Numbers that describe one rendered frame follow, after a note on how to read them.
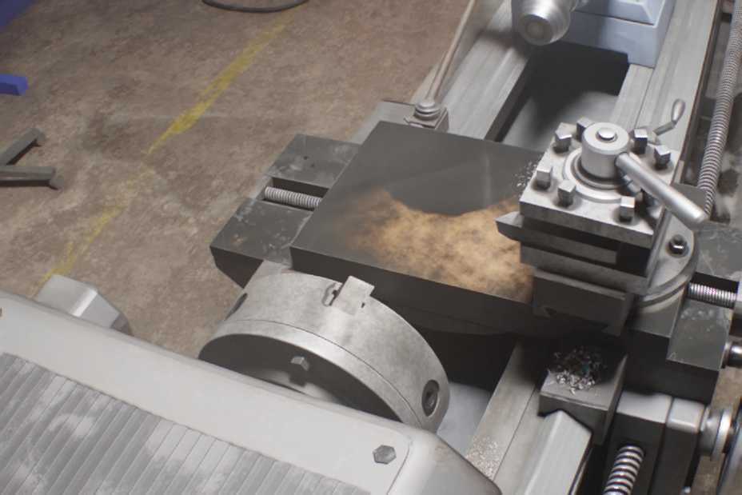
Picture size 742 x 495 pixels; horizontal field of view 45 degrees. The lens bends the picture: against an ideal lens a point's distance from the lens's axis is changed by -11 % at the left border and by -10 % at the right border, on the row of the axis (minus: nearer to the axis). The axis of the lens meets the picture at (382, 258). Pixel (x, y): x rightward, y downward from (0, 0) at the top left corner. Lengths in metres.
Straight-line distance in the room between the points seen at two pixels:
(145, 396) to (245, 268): 0.82
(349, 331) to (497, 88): 1.01
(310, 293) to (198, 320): 1.74
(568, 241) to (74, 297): 0.58
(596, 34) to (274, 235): 0.79
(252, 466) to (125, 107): 3.01
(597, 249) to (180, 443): 0.62
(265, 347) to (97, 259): 2.07
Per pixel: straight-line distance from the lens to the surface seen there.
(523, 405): 1.31
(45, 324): 0.82
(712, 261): 1.47
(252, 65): 3.65
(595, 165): 1.14
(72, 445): 0.72
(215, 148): 3.25
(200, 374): 0.73
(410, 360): 0.93
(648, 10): 1.89
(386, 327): 0.93
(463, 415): 1.44
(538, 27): 1.54
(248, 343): 0.93
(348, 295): 0.95
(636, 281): 1.16
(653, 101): 1.86
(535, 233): 1.17
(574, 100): 2.03
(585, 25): 1.93
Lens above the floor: 1.87
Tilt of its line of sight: 43 degrees down
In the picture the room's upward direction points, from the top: 8 degrees counter-clockwise
